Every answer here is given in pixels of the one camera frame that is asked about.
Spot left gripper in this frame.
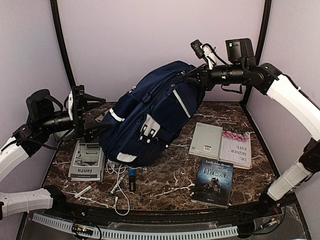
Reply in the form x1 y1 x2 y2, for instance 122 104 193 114
40 93 112 143

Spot navy blue student backpack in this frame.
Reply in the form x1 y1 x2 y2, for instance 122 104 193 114
99 60 205 167

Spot Wuthering Heights dark book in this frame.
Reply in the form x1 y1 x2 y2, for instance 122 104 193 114
191 158 234 209

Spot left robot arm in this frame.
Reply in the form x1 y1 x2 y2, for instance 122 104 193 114
0 85 111 219

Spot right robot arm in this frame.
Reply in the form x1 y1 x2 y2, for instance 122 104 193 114
184 38 320 217

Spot pale green ceramic bowl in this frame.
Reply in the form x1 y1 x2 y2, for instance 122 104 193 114
53 130 74 142

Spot grey ianra booklet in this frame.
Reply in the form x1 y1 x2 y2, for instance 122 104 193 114
68 140 105 182

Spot grey hardcover book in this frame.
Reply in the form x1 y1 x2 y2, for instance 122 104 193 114
188 122 223 160

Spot red capped white marker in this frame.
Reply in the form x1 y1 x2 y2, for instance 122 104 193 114
74 182 97 199

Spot green capped white marker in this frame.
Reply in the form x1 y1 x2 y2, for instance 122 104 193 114
110 176 124 196

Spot pink flowered white book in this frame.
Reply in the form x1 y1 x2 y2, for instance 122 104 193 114
219 129 252 170

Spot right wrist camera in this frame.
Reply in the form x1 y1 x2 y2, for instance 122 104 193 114
190 39 217 70

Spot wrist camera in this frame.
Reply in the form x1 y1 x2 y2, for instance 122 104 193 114
63 85 85 121
190 39 217 70

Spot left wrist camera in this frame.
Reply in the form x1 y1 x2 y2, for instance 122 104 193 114
63 85 85 121

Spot white charger with cable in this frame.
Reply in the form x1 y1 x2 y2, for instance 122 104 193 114
106 160 131 217

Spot right black frame post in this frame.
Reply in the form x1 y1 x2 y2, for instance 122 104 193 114
240 0 272 109

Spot black frame post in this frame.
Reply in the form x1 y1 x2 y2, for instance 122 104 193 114
50 0 76 88
240 0 272 109

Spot grey slotted cable duct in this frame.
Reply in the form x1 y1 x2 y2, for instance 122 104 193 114
32 213 238 240

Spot left black frame post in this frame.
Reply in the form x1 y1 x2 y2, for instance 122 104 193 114
50 0 76 88

